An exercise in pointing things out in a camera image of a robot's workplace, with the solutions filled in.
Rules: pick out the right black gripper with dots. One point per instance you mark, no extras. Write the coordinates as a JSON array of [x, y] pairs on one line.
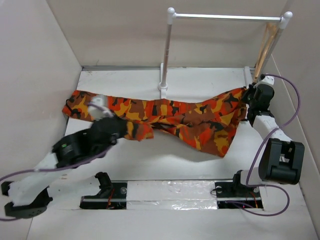
[[253, 87]]

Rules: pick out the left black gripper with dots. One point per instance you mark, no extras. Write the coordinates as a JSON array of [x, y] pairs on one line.
[[125, 130]]

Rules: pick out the orange camouflage trousers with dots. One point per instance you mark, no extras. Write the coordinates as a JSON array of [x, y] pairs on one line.
[[209, 126]]

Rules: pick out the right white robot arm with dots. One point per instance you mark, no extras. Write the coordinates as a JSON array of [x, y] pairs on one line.
[[279, 159]]

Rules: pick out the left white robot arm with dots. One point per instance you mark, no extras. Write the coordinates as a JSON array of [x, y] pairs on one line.
[[28, 189]]

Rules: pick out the wooden clothes hanger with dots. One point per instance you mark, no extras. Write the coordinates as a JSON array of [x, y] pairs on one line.
[[266, 44]]

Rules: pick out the white and silver clothes rack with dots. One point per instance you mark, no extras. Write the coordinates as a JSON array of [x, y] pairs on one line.
[[281, 22]]

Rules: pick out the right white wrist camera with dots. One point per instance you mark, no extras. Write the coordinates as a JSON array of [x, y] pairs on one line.
[[266, 79]]

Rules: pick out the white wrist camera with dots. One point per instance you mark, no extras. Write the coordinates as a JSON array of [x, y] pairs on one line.
[[97, 107], [266, 79]]

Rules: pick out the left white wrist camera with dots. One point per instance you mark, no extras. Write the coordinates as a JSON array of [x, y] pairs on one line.
[[97, 107]]

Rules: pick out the black base rail with foil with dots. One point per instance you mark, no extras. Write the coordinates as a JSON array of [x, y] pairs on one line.
[[171, 195]]

